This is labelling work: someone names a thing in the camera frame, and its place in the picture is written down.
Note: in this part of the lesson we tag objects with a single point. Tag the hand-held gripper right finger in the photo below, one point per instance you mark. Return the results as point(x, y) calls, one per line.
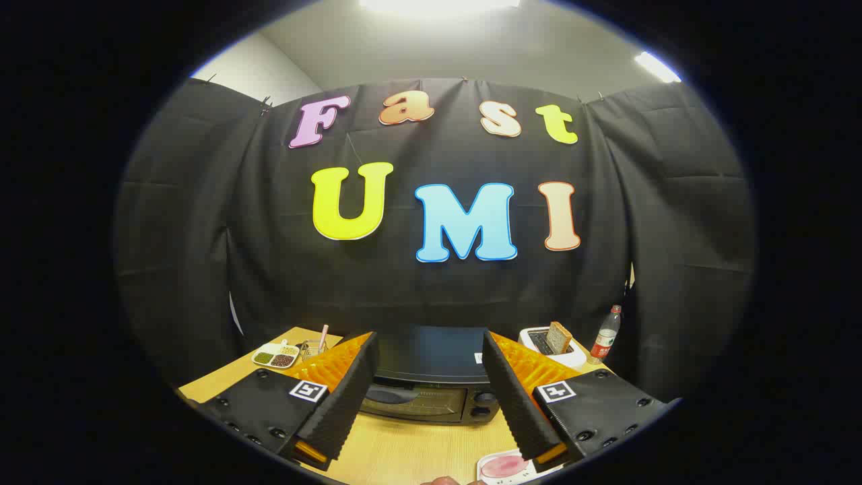
point(512, 394)

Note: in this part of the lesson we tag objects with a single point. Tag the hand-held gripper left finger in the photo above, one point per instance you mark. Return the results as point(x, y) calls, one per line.
point(350, 391)

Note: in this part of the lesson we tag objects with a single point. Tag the pink ham slice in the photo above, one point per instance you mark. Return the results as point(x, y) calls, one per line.
point(504, 466)

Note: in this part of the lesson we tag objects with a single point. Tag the white rectangular plate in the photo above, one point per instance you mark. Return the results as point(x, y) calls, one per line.
point(532, 468)

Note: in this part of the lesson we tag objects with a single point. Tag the black toaster oven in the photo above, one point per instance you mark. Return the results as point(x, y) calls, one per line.
point(431, 353)

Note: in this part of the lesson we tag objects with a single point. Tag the white pop-up toaster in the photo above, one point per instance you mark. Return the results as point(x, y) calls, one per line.
point(531, 335)

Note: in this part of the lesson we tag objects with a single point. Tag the brown bread slice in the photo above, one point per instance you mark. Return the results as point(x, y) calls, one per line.
point(559, 337)

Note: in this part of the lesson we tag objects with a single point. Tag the white divided dish with beans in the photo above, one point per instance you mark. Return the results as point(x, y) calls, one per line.
point(275, 356)

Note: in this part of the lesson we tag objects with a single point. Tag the red label water bottle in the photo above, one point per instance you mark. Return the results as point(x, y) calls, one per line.
point(605, 337)

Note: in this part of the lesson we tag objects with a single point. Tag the black backdrop cloth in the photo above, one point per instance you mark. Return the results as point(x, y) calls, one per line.
point(606, 202)

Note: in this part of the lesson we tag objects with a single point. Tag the ceiling light panel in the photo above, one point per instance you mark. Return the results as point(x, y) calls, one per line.
point(656, 67)
point(438, 3)

